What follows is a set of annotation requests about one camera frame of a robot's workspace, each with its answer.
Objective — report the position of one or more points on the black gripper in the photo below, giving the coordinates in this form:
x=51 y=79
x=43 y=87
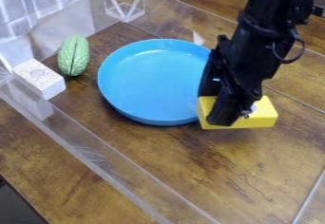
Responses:
x=241 y=63

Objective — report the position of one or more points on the yellow brick with label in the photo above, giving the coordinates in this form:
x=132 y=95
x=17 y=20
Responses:
x=262 y=117

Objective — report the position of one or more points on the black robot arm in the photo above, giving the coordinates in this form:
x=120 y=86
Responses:
x=290 y=12

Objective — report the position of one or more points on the blue round tray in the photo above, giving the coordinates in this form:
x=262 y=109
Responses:
x=149 y=80

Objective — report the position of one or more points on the green textured gourd toy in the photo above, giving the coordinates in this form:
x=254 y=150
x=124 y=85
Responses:
x=74 y=56

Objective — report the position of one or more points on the white speckled block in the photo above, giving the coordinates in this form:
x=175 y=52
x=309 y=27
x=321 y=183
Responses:
x=40 y=79

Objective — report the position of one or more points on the clear acrylic enclosure wall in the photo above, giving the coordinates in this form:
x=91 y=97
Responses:
x=92 y=168

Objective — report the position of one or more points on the clear acrylic corner bracket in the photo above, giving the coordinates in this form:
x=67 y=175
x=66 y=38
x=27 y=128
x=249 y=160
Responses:
x=122 y=11

